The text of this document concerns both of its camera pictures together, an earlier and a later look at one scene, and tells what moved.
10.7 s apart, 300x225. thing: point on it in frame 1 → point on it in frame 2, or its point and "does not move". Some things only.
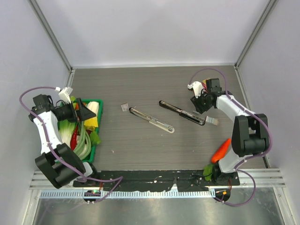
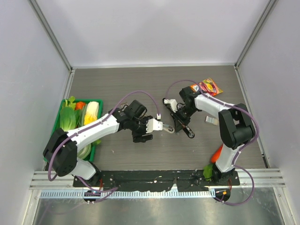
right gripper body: [201, 103] → [184, 113]
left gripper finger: [82, 112] → [143, 138]
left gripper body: [67, 112] → [138, 127]
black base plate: [151, 180] does not move
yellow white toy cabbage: [91, 123] does not move
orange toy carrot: [220, 154] does not move
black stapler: [189, 116] → [180, 124]
